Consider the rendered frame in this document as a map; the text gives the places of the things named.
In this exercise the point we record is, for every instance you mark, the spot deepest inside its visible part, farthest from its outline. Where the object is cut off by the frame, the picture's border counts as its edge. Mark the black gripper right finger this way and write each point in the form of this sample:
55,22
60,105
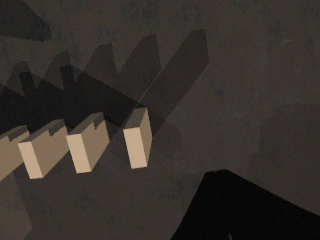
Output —
256,214

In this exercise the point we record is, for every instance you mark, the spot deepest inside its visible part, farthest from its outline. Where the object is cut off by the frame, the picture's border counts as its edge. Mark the beige domino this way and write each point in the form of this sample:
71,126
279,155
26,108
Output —
44,148
10,156
88,141
138,136

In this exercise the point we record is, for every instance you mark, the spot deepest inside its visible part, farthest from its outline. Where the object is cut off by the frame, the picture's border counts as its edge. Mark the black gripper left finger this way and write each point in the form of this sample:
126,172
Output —
206,218

